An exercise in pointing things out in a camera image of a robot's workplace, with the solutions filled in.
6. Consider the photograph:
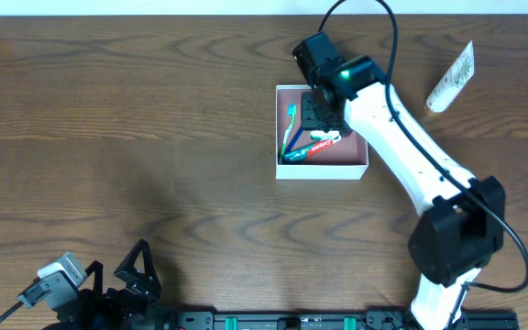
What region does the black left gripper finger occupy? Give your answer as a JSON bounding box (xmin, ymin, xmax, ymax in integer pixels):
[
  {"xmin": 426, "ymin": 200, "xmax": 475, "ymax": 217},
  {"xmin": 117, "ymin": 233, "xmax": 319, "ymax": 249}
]
[
  {"xmin": 85, "ymin": 260, "xmax": 104, "ymax": 296},
  {"xmin": 114, "ymin": 239, "xmax": 161, "ymax": 293}
]

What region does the green white toothbrush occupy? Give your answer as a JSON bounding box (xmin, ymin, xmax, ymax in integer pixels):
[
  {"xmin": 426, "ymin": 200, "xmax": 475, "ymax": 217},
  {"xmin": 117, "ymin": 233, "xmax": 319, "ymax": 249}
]
[{"xmin": 280, "ymin": 104, "xmax": 297, "ymax": 158}]

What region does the green soap bar package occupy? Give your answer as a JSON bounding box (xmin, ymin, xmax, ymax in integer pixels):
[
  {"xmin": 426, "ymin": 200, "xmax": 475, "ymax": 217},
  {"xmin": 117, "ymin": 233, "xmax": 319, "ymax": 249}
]
[{"xmin": 310, "ymin": 130, "xmax": 340, "ymax": 141}]

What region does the red Colgate toothpaste tube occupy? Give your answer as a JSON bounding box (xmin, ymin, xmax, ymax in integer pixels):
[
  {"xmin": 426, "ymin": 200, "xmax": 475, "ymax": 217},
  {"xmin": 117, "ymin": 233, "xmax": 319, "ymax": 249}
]
[{"xmin": 281, "ymin": 136, "xmax": 341, "ymax": 164}]

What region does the white lotion tube with leaves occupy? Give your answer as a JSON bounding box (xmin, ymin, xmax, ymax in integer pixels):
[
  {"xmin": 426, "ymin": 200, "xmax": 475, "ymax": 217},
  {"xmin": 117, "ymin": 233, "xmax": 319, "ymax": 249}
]
[{"xmin": 424, "ymin": 41, "xmax": 475, "ymax": 116}]

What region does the blue disposable razor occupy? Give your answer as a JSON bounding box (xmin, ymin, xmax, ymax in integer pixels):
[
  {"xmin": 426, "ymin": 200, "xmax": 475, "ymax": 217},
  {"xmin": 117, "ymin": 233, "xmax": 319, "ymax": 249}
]
[{"xmin": 282, "ymin": 126, "xmax": 303, "ymax": 155}]

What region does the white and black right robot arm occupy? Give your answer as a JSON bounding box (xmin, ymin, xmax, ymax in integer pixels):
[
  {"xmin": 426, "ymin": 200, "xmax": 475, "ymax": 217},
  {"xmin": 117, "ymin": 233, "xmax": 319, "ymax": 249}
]
[{"xmin": 292, "ymin": 32, "xmax": 505, "ymax": 329}]

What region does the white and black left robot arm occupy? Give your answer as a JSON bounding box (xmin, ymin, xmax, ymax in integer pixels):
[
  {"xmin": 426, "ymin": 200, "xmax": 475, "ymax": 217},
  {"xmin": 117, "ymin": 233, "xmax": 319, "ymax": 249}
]
[{"xmin": 43, "ymin": 239, "xmax": 177, "ymax": 330}]

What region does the white box with pink interior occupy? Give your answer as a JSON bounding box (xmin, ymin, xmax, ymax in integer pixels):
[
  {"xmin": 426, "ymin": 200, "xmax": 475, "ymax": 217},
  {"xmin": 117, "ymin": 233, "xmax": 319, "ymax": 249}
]
[{"xmin": 274, "ymin": 85, "xmax": 369, "ymax": 180}]

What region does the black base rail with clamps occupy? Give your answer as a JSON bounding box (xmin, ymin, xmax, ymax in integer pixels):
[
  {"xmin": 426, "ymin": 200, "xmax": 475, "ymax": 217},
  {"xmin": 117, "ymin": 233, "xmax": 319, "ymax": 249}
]
[{"xmin": 170, "ymin": 309, "xmax": 520, "ymax": 330}]

